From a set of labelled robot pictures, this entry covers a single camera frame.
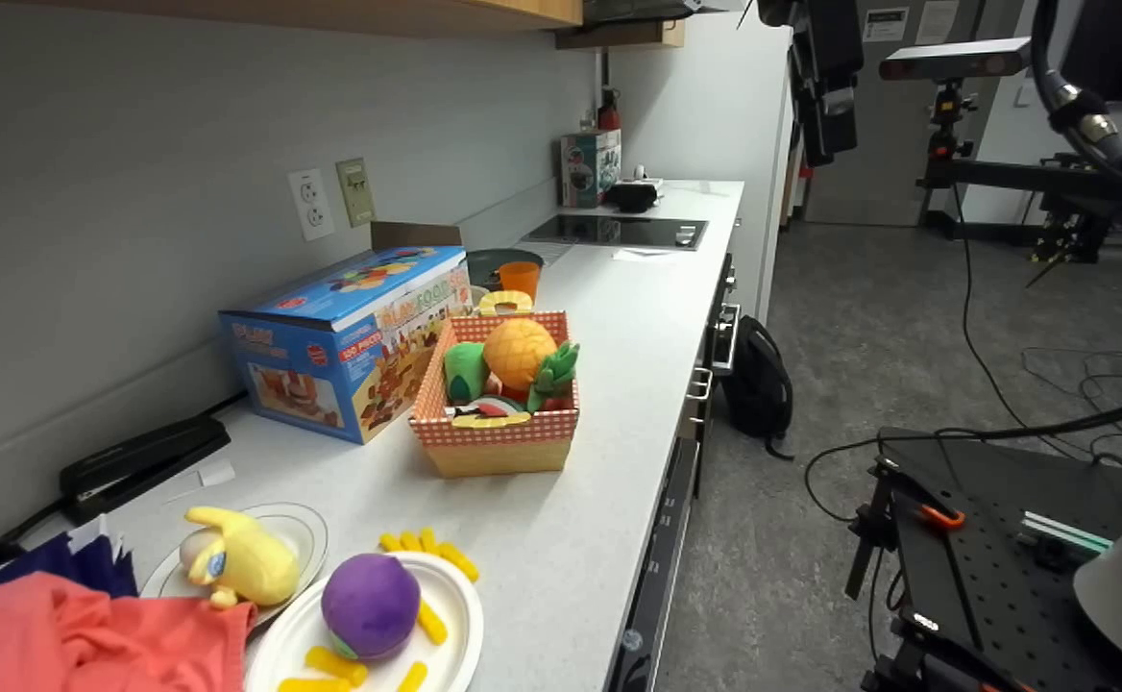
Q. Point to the purple plush ball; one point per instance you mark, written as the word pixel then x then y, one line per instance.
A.
pixel 369 609

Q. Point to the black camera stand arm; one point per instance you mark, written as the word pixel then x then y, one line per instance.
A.
pixel 1036 178

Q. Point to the orange pineapple plush toy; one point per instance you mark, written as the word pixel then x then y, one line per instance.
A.
pixel 521 350

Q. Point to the blue toy food box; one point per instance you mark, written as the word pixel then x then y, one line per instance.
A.
pixel 333 337

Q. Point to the green plush toy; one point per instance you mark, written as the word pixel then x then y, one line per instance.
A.
pixel 465 369

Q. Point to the clear round plate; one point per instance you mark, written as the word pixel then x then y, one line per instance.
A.
pixel 310 528

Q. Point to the black pot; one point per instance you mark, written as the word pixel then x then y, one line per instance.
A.
pixel 632 196

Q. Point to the pink cloth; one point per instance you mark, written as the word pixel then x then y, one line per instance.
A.
pixel 86 637

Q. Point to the patterned carton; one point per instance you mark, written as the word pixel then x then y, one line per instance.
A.
pixel 579 169

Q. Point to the round shallow bowl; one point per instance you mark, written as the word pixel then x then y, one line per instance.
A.
pixel 486 264

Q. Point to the yellow toy fry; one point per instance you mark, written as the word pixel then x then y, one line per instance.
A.
pixel 306 687
pixel 430 623
pixel 460 557
pixel 397 542
pixel 335 663
pixel 412 677

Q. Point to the white door sign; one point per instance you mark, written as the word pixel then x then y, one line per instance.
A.
pixel 883 26

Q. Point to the yellow plush toy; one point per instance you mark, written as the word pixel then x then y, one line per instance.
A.
pixel 247 563

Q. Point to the black backpack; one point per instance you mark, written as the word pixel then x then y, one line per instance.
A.
pixel 758 384

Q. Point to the red checkered basket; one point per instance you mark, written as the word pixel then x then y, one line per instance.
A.
pixel 498 442

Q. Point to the white wall outlet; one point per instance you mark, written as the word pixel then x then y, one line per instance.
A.
pixel 314 205

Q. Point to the stereo camera bar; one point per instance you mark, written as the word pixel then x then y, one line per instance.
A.
pixel 955 59

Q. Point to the wooden wall cabinet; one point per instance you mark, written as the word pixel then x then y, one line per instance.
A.
pixel 625 37
pixel 369 13

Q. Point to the black robot table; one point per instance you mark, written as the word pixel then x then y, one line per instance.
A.
pixel 1006 588

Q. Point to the small white block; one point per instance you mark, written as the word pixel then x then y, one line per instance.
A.
pixel 216 475

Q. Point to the dark blue cloth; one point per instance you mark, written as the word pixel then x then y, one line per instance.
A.
pixel 65 563

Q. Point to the red white plush slice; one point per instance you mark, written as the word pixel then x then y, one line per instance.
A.
pixel 490 409

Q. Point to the white round plate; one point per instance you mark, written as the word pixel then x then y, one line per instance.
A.
pixel 460 627

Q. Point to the black cooktop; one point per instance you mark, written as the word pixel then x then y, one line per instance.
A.
pixel 611 231

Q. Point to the orange plastic cup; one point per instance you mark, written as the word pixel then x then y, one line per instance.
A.
pixel 521 277

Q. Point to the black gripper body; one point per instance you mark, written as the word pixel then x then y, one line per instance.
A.
pixel 831 44

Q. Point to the light green tube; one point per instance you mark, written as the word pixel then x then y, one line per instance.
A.
pixel 1065 532

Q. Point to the black stapler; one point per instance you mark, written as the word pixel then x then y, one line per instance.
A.
pixel 141 461

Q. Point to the beige wall switch plate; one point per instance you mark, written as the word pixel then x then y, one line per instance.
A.
pixel 353 188

